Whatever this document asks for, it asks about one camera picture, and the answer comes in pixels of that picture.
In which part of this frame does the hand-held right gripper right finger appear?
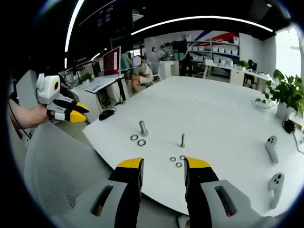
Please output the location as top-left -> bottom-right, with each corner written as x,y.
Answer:
184,156 -> 285,228

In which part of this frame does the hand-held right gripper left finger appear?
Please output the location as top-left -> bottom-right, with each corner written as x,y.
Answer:
53,157 -> 145,228

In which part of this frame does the large threaded metal stud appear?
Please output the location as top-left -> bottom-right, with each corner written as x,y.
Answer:
138,120 -> 149,137

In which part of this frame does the light grey chair back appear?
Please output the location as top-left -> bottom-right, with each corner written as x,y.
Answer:
14,69 -> 39,109

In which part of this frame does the small green desk plant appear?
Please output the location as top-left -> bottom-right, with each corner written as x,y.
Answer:
81,72 -> 94,84

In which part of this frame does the black computer mouse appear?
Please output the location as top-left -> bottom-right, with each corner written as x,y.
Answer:
98,109 -> 115,121

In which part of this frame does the white standing desk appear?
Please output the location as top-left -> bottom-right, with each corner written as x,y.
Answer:
84,75 -> 130,105

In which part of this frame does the grey mesh office chair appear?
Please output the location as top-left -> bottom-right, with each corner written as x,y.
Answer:
23,120 -> 115,218

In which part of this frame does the computer monitor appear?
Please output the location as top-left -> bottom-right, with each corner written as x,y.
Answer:
102,46 -> 122,78

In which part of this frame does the curved ceiling light strip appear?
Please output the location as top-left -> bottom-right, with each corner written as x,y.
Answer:
130,15 -> 274,37
64,0 -> 86,70

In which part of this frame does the white handheld controller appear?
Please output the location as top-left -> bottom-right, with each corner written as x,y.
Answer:
265,135 -> 280,165
267,172 -> 285,210

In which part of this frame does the white work table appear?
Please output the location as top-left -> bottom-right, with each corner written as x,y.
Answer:
203,58 -> 277,92

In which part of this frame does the green potted plant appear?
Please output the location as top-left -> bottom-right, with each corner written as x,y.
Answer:
251,68 -> 304,121

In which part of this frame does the storage shelf with white bins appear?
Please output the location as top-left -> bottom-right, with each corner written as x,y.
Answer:
185,32 -> 241,72

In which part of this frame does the black device with cable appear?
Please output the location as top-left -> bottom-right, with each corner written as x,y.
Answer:
282,119 -> 296,134

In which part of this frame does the white cable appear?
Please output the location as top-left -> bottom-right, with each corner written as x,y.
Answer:
292,130 -> 304,153

